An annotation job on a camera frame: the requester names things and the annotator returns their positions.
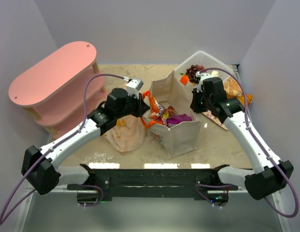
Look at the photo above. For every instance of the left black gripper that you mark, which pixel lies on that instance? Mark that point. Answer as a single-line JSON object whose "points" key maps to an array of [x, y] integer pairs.
{"points": [[139, 105]]}

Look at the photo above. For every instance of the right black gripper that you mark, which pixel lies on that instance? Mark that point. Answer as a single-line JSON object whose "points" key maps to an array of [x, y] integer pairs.
{"points": [[195, 102]]}

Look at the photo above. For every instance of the orange yellow snack bag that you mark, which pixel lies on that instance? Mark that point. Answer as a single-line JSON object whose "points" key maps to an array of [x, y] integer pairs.
{"points": [[159, 113]]}

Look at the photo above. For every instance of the canvas tote bag orange handles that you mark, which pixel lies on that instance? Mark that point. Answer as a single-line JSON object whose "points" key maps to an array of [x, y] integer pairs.
{"points": [[169, 91]]}

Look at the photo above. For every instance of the orange banana print plastic bag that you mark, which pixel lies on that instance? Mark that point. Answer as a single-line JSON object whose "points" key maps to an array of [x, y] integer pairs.
{"points": [[127, 135]]}

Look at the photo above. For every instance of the purple snack bag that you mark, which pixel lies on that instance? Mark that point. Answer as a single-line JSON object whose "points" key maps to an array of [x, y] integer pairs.
{"points": [[177, 119]]}

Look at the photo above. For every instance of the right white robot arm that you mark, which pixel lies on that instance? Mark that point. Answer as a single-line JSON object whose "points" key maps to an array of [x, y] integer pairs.
{"points": [[269, 173]]}

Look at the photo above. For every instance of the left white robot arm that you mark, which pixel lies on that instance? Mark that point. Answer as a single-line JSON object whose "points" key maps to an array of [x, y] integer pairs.
{"points": [[41, 165]]}

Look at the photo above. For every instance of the orange bread toy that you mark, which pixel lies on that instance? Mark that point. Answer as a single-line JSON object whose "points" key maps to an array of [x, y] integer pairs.
{"points": [[233, 90]]}

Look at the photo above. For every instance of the floral pattern tray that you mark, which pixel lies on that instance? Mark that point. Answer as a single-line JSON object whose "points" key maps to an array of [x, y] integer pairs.
{"points": [[214, 119]]}

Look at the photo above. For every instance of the purple grape bunch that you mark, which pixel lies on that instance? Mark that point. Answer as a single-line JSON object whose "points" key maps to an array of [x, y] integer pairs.
{"points": [[191, 73]]}

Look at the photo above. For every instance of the white plastic basket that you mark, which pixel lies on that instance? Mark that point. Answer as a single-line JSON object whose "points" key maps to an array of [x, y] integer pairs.
{"points": [[203, 59]]}

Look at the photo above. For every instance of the pink three tier shelf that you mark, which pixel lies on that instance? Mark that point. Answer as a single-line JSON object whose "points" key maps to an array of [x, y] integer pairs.
{"points": [[61, 88]]}

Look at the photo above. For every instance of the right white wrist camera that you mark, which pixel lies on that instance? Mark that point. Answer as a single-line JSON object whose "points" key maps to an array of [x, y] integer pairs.
{"points": [[201, 76]]}

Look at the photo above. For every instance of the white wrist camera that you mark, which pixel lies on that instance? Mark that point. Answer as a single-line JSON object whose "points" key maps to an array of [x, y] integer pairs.
{"points": [[133, 86], [201, 76]]}

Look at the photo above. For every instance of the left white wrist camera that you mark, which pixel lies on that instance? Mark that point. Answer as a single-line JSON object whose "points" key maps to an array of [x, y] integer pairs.
{"points": [[133, 86]]}

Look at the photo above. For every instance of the black base mount frame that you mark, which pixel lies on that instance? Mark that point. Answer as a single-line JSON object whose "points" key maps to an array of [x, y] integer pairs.
{"points": [[149, 183]]}

